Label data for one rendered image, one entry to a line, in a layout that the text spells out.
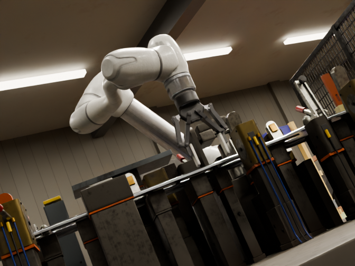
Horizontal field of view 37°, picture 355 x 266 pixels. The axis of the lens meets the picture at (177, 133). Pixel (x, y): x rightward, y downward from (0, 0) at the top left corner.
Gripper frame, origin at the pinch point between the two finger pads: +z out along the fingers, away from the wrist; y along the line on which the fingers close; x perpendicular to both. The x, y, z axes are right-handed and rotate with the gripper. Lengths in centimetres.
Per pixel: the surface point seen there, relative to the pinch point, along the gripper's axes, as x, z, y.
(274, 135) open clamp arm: -14.6, -0.8, -28.1
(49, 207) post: -30, -9, 51
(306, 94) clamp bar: -15.4, -10.7, -46.2
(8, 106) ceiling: -519, -265, 70
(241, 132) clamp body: 21.8, 2.3, -3.7
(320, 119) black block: 20.4, 6.5, -26.8
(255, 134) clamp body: 21.9, 4.2, -6.9
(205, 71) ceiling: -628, -265, -241
